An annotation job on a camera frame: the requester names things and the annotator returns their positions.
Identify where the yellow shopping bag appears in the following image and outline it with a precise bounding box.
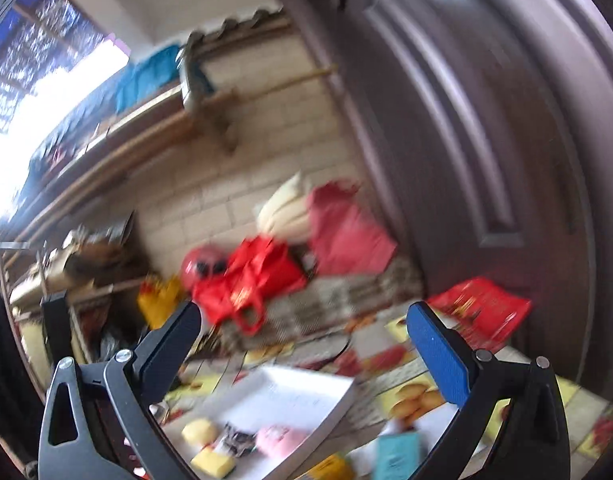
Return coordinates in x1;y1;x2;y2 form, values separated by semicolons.
137;275;186;330

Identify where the red helmet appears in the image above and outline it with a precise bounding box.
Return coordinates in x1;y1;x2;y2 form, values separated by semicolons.
180;244;228;292

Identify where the red plastic bag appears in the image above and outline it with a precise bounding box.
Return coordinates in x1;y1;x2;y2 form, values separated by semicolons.
428;276;533;353

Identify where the black cable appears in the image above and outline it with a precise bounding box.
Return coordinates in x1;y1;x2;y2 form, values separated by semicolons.
220;328;353;376

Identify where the brown hair scrunchie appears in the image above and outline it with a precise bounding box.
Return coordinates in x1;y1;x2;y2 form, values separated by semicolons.
213;424;256;458

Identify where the pink plush toy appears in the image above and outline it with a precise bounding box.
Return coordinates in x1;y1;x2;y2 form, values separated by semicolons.
256;425;308;458

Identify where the fruit pattern tablecloth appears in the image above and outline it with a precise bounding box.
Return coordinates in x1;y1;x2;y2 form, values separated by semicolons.
156;303;613;480

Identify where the plaid covered bench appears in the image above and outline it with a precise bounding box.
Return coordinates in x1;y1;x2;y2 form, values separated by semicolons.
218;256;425;353

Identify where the red tote bag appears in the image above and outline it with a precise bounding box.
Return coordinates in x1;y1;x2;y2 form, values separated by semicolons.
192;235;307;336

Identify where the metal shelf rack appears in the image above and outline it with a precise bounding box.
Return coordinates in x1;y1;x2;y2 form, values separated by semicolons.
0;240;150;389

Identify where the teal tissue pack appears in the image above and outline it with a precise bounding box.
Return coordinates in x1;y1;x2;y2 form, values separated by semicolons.
371;432;421;480

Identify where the dark red cloth bag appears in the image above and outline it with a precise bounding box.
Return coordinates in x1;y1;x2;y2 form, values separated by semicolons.
306;179;397;276

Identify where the brown wooden door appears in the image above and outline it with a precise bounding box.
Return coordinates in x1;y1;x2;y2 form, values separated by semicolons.
280;0;613;400

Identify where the white cardboard box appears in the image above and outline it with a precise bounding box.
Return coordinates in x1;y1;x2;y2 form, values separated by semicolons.
163;366;355;480

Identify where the yellow sponge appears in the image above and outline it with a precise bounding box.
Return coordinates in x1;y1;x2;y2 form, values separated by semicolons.
192;446;236;479

